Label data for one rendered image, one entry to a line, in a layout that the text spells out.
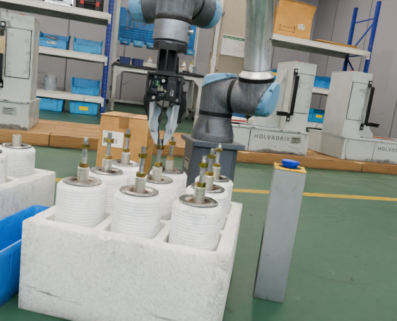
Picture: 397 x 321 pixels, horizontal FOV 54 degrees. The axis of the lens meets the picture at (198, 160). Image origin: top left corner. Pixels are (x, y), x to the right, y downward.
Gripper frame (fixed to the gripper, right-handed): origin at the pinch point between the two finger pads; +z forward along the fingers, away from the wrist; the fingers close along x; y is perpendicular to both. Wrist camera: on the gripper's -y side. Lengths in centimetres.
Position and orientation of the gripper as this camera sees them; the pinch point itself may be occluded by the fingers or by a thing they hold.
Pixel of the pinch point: (161, 138)
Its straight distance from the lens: 86.2
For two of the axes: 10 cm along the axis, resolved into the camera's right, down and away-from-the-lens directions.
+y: -0.1, 1.7, -9.9
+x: 9.9, 1.3, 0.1
